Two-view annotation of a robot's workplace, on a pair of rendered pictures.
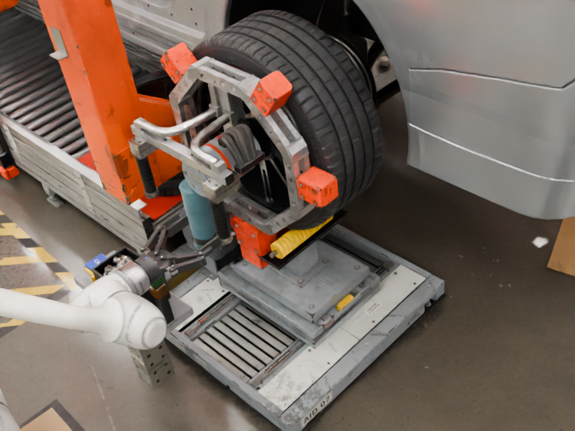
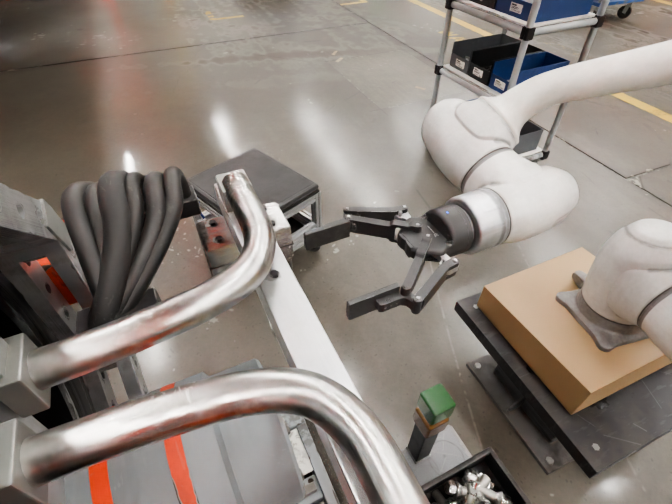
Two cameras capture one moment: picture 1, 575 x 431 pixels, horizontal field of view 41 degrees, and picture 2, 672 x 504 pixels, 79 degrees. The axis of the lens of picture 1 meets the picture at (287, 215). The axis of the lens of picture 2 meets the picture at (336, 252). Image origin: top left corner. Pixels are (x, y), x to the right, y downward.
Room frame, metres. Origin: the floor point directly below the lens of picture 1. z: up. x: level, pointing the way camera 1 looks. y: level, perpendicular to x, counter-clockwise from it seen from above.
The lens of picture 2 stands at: (1.94, 0.34, 1.23)
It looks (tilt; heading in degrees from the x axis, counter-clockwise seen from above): 44 degrees down; 194
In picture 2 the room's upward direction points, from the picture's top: straight up
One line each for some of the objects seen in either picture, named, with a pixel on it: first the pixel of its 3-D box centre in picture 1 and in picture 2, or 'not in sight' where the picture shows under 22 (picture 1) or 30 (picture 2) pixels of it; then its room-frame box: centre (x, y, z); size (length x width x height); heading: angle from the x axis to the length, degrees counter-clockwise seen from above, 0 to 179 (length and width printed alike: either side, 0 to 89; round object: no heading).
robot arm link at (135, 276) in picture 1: (133, 280); (472, 222); (1.44, 0.42, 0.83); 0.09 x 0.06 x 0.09; 40
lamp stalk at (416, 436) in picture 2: (161, 298); (426, 428); (1.64, 0.41, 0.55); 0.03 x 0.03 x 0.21; 40
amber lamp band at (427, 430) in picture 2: (158, 289); (430, 418); (1.64, 0.41, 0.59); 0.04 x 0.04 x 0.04; 40
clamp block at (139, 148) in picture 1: (146, 142); not in sight; (1.91, 0.38, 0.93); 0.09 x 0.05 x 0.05; 130
